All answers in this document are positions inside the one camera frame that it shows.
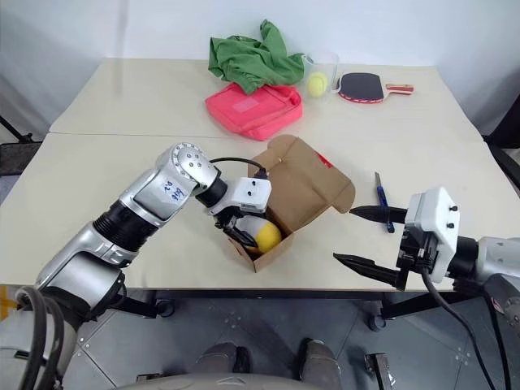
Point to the black castor wheel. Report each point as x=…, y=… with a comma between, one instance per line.
x=165, y=308
x=378, y=321

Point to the yellow white round toy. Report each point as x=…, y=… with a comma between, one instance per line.
x=268, y=237

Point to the yellow tennis ball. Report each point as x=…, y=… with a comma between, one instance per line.
x=317, y=84

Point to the pink fabric pouch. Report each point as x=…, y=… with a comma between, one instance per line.
x=260, y=115

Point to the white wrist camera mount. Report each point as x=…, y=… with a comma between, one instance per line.
x=252, y=191
x=430, y=211

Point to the dark brown block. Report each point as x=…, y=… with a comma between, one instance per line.
x=380, y=371

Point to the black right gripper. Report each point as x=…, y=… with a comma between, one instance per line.
x=418, y=248

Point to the clear plastic measuring cup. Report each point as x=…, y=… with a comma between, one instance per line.
x=330, y=65

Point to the black table tennis paddle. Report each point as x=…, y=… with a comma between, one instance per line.
x=361, y=86

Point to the yellow plastic object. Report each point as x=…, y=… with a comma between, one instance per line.
x=8, y=304

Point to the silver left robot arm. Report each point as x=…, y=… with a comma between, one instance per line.
x=150, y=195

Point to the black table leg bar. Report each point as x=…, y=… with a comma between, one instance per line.
x=418, y=304

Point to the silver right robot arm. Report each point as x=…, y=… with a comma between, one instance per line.
x=499, y=256

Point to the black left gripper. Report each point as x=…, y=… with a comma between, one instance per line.
x=226, y=219

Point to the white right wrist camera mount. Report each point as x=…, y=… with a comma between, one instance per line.
x=430, y=211

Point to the crumpled green cloth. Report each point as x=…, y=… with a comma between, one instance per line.
x=252, y=61

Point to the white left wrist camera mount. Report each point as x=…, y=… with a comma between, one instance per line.
x=252, y=191

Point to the black stand base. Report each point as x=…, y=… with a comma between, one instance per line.
x=18, y=156

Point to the cardboard box with red tape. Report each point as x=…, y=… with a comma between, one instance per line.
x=300, y=183

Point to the dark rounded grey shape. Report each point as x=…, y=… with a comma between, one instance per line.
x=221, y=359
x=321, y=359

